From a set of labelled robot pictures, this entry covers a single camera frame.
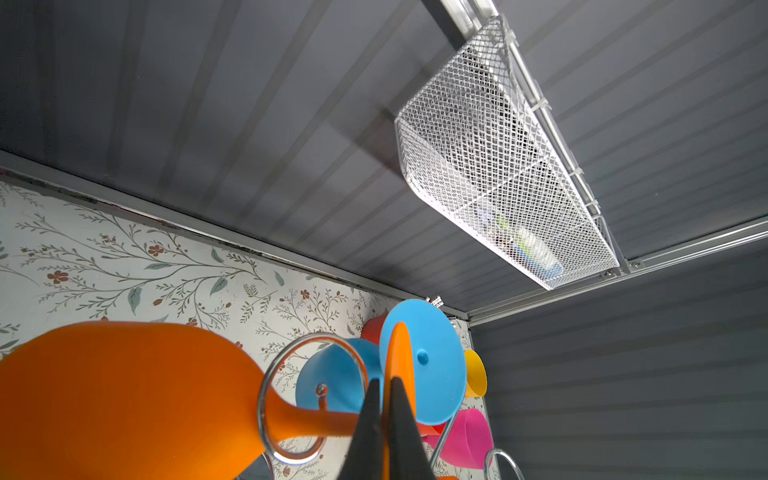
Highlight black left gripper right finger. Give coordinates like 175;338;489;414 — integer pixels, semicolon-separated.
386;377;435;480

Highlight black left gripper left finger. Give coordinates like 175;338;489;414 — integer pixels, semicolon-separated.
337;379;384;480

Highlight pink wine glass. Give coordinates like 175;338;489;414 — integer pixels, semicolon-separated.
440;409;494;470

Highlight yellow wine glass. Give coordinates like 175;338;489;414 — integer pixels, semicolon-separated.
464;349;488;398

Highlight chrome wine glass rack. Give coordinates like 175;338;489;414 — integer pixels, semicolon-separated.
256;299;523;479

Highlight orange wine glass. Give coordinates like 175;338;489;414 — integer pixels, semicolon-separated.
0;320;442;480

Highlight red wine glass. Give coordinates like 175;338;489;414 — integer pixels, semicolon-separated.
360;314;387;345

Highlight blue wine glass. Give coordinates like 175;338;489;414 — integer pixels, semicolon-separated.
295;299;467;426

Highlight white wire wall basket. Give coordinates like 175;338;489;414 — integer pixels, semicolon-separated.
395;16;619;290

